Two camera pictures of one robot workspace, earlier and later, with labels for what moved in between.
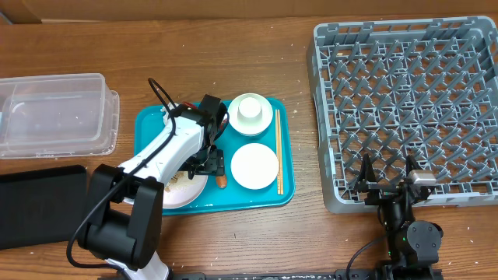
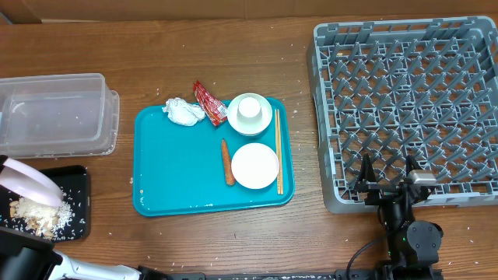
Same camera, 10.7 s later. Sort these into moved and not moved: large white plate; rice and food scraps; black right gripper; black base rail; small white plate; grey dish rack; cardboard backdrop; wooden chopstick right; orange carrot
Moved: orange carrot; large white plate; rice and food scraps
Not moved: black base rail; wooden chopstick right; cardboard backdrop; grey dish rack; black right gripper; small white plate
